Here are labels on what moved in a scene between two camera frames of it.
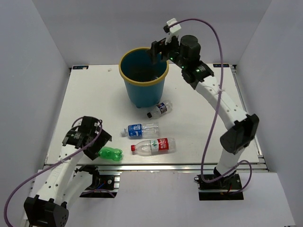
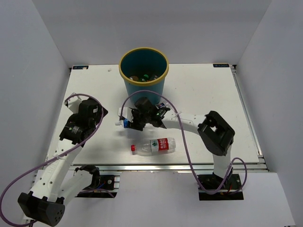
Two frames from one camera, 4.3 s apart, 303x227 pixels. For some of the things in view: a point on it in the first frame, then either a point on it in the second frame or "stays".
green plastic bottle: (111, 153) → (146, 78)
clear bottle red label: (157, 144) stays
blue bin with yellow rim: (144, 80) stays
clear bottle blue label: (134, 131) → (125, 123)
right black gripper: (155, 48) → (135, 126)
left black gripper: (103, 138) → (99, 114)
